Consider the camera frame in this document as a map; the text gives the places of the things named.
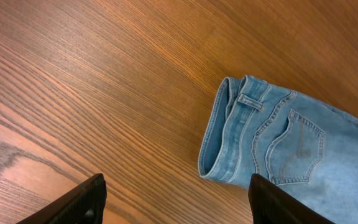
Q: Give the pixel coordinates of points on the light blue denim jeans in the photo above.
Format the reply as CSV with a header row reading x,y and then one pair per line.
x,y
302,145

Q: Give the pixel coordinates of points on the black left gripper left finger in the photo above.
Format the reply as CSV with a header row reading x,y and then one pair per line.
x,y
82,205

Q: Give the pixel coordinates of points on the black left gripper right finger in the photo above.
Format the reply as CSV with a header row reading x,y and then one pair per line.
x,y
271,205

